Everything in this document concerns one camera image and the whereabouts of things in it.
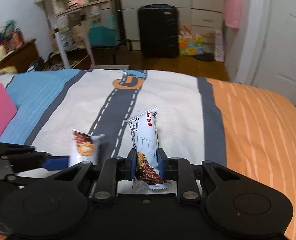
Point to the teal shopping bag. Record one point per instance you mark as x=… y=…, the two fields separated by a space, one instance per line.
x=103 y=35

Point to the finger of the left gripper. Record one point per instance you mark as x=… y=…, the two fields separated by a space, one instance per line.
x=55 y=163
x=15 y=149

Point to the black suitcase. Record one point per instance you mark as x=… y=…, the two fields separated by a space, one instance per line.
x=158 y=31

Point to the colourful gift bag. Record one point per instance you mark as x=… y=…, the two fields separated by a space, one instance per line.
x=190 y=43

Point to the striped bed sheet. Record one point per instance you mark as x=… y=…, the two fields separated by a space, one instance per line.
x=248 y=129

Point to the white snack bar wrapper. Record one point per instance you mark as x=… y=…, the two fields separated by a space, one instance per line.
x=85 y=147

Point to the dark wooden nightstand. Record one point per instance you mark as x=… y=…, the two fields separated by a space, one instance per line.
x=22 y=57

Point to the pink hanging bag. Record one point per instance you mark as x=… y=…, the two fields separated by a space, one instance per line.
x=232 y=13

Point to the white door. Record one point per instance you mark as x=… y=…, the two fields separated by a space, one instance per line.
x=277 y=66

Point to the orange drink bottle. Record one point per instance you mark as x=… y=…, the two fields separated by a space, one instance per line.
x=17 y=38

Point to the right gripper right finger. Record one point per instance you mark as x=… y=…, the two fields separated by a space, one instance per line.
x=180 y=171

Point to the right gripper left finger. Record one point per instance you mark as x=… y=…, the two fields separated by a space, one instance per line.
x=113 y=170

